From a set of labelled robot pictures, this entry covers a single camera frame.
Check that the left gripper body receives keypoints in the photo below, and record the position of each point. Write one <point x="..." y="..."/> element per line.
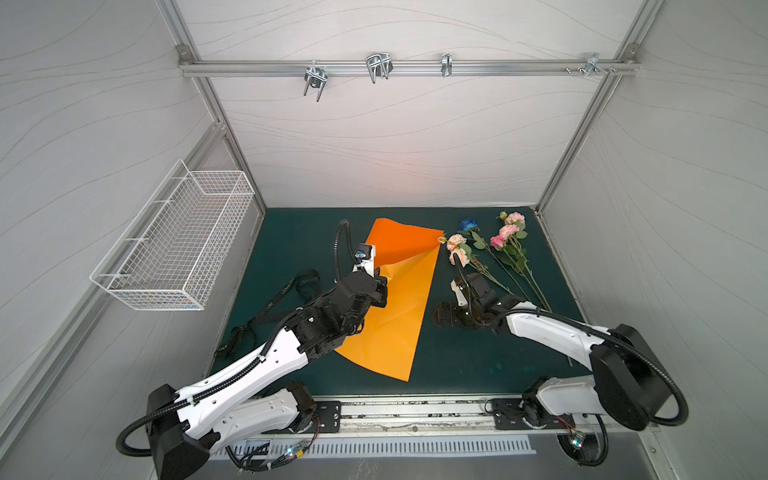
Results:
<point x="375" y="298"/>

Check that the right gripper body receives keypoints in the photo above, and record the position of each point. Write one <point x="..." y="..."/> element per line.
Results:
<point x="455" y="315"/>

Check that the peach fake flower stem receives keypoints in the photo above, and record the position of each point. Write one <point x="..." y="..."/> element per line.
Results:
<point x="461" y="253"/>

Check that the blue fake flower stem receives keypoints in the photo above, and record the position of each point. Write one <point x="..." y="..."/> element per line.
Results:
<point x="469" y="228"/>

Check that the orange wrapping paper sheet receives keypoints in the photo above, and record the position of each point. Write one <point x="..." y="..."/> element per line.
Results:
<point x="406" y="256"/>

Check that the pink fake flower stem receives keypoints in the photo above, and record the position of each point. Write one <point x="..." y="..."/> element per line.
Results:
<point x="516" y="252"/>

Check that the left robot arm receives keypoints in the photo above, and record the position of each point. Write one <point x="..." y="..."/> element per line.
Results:
<point x="182" y="428"/>

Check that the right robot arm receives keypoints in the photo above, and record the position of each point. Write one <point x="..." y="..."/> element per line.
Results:
<point x="625" y="380"/>

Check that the green table mat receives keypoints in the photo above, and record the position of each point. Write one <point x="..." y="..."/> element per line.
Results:
<point x="448" y="360"/>

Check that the left metal U-bolt clamp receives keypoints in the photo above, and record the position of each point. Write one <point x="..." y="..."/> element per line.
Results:
<point x="315" y="79"/>

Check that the metal u-bolt clamp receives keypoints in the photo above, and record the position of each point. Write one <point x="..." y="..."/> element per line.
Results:
<point x="315" y="79"/>
<point x="379" y="65"/>

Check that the middle metal U-bolt clamp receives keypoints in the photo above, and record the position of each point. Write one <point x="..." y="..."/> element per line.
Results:
<point x="379" y="65"/>

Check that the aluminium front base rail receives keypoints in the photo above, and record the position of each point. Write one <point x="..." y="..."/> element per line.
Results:
<point x="459" y="415"/>

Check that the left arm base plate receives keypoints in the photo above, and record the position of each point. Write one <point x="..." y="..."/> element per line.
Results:
<point x="324" y="417"/>

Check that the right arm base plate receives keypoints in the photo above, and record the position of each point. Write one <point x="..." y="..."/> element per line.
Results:
<point x="518" y="413"/>

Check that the white slotted cable duct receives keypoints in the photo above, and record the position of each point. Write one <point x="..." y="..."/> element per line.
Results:
<point x="333" y="447"/>

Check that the white wire basket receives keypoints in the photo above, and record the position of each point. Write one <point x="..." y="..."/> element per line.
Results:
<point x="171" y="253"/>

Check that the small metal hook bracket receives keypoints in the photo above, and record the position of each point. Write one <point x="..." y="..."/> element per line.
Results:
<point x="446" y="65"/>

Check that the aluminium cross rail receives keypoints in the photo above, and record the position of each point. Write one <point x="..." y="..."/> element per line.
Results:
<point x="401" y="68"/>

